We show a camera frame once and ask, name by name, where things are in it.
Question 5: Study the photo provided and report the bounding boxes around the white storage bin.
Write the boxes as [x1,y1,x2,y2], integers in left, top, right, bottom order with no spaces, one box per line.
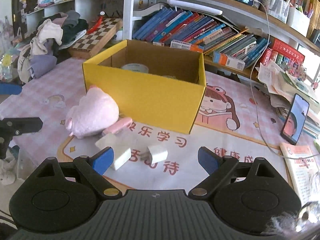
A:
[286,5,310,37]

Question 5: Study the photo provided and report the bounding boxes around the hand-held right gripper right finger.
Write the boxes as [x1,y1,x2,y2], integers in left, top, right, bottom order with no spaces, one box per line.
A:
[188,147,280,200]

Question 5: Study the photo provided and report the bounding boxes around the pink plush toy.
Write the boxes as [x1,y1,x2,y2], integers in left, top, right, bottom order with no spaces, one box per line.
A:
[65,85,133,138]

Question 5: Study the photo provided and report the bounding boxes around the clear pen holders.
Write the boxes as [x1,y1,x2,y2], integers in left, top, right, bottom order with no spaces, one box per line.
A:
[260,0,290,23]

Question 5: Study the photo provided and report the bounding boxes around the row of leaning books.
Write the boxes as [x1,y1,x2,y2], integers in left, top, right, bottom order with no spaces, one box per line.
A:
[132,6,269,68]

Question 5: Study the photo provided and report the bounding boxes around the orange and white booklet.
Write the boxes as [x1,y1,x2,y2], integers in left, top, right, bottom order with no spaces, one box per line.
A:
[279,142,320,207]

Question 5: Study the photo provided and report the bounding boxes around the smartphone on desk stand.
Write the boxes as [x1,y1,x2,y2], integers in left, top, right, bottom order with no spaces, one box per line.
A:
[280,93,310,145]

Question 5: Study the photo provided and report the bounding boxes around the red boxed dictionary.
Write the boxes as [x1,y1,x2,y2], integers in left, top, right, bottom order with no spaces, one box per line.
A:
[269,38,305,65]

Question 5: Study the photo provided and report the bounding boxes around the pile of papers and books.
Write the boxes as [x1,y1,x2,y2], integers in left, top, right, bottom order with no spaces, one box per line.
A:
[257,60,320,140]

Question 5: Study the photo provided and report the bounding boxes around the yellow cardboard box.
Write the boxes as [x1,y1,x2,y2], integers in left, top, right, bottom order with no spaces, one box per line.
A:
[82,39,207,135]

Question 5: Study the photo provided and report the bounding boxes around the white desk lamp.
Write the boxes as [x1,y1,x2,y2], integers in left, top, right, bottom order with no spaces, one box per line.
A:
[166,0,223,17]

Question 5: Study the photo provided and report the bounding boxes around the cream white block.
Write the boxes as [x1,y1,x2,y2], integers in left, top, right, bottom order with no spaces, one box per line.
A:
[95,133,132,171]

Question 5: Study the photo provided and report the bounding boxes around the white charging cable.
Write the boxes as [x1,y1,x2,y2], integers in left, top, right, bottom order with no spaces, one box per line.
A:
[249,1,288,159]

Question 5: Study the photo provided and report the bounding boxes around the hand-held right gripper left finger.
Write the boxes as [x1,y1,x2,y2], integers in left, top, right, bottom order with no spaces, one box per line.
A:
[31,147,123,200]

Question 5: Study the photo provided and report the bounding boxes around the pink printed tablecloth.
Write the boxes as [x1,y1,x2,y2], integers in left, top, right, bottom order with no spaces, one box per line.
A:
[0,56,320,190]

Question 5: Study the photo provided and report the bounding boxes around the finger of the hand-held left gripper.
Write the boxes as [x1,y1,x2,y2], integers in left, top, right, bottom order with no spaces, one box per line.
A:
[0,84,22,95]
[0,117,43,137]

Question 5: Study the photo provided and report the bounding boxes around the white wall charger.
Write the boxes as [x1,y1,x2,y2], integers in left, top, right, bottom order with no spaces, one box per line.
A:
[141,144,168,164]

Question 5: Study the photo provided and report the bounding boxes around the wooden chessboard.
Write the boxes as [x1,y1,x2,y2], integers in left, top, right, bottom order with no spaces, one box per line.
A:
[68,17,123,58]

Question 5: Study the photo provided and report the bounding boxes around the orange and white box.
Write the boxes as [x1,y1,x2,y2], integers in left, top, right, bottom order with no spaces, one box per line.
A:
[212,51,246,71]

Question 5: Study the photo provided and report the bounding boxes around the flat orange white box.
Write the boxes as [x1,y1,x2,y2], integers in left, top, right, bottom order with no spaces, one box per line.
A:
[170,40,204,53]

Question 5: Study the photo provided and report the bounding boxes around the grey tape roll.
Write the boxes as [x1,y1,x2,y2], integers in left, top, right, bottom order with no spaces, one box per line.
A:
[121,63,149,73]

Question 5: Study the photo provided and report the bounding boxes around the pile of clothes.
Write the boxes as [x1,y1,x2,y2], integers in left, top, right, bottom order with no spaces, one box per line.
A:
[17,10,88,83]

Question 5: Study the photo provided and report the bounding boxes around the white bookshelf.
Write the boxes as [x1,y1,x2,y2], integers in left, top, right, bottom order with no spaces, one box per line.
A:
[11,0,320,83]

